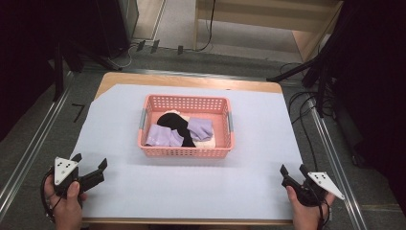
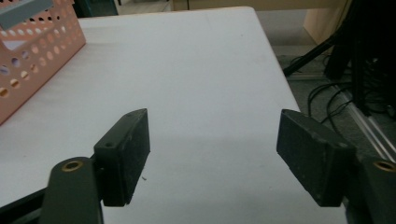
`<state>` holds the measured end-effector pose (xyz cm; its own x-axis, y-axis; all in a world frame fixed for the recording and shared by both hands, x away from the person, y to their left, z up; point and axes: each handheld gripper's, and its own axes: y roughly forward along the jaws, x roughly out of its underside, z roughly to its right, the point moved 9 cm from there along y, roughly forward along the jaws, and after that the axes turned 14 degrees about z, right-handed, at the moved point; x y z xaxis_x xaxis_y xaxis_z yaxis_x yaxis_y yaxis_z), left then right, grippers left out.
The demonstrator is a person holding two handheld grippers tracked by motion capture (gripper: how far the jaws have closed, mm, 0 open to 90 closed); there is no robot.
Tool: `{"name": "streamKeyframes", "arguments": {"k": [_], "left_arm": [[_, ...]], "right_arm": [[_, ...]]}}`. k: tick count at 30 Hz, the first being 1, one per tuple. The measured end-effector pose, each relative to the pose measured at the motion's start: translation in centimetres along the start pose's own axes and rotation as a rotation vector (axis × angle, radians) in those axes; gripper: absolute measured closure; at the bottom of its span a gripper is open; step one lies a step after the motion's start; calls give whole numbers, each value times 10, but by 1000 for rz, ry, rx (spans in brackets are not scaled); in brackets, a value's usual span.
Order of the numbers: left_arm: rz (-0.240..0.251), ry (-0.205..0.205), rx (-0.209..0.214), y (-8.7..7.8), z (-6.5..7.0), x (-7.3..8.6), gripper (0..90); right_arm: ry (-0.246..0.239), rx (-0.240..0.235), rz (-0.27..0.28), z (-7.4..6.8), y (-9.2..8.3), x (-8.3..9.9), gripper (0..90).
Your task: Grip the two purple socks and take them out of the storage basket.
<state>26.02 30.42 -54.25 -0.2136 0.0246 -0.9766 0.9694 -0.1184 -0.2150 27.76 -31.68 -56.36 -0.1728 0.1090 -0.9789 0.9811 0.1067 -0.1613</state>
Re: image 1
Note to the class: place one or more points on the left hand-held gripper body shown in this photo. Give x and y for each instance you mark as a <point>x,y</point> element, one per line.
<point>63,169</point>

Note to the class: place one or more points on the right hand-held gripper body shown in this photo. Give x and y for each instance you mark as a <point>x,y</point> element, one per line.
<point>314,188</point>

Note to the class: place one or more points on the person's right hand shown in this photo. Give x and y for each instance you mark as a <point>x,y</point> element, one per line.
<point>308,217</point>

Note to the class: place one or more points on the person's left hand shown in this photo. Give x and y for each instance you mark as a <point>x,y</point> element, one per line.
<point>65,212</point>

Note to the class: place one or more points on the purple sock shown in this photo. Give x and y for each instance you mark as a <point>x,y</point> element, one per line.
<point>161,135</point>
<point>201,128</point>

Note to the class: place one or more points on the cream sock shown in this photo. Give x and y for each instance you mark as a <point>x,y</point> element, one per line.
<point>177,112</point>
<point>207,142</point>

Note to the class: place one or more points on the black sock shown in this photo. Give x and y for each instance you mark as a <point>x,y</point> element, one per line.
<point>174,123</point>

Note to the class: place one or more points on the black metal stand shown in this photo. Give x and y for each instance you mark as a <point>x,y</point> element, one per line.
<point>320,73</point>
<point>59,70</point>

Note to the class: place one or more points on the pale blue table sheet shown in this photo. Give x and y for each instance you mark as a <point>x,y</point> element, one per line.
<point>191,185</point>

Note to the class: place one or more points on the black curtain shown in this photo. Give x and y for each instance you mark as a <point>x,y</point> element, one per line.
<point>25,48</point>
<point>376,96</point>

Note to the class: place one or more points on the pink plastic basket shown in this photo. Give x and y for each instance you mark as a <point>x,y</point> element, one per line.
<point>186,102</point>

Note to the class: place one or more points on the grey metal cabinet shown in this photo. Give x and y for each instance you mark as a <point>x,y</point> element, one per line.
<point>129,19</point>

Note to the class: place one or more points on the light wooden shelf unit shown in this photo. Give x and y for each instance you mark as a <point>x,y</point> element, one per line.
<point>271,16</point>

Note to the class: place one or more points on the metal floor rail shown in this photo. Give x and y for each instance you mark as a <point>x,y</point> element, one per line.
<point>32,150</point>
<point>338,172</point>

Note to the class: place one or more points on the small black floor bracket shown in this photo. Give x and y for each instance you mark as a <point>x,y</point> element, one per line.
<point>140,45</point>
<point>180,50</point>
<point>155,46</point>

